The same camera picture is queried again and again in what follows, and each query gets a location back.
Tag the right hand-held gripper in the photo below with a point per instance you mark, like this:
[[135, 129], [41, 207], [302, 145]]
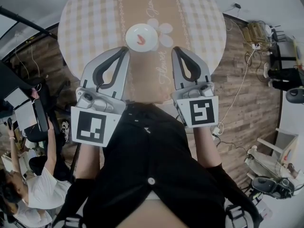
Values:
[[203, 111]]

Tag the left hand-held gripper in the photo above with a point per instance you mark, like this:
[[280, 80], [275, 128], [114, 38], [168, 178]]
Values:
[[91, 125]]

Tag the small orange shrimp toy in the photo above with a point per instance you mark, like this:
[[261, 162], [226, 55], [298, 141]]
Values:
[[141, 40]]

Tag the white round plate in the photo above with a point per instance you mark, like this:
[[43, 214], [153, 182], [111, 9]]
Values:
[[133, 32]]

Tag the person's left forearm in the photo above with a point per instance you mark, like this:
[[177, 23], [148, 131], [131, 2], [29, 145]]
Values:
[[88, 163]]

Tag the person's right forearm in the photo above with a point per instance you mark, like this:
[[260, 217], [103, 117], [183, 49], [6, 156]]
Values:
[[206, 148]]

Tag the round checkered table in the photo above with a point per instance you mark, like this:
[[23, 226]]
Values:
[[90, 27]]

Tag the white power strip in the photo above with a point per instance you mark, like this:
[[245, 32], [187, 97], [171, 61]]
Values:
[[215, 131]]

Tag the olive cardboard boxes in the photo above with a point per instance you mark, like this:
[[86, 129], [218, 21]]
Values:
[[253, 32]]

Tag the white router with antennas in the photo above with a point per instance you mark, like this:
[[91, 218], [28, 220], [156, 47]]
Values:
[[270, 31]]

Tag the grey laptop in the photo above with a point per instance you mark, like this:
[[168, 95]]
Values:
[[16, 97]]

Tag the person's black cardigan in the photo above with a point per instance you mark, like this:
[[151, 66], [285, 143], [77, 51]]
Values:
[[142, 160]]

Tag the black desk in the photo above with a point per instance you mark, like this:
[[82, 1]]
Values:
[[283, 53]]

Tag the black swivel chair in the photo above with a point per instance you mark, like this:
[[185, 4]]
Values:
[[268, 185]]

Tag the person's light undershirt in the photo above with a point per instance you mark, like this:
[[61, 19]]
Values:
[[164, 215]]

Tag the black wall adapter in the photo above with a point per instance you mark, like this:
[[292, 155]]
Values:
[[237, 5]]

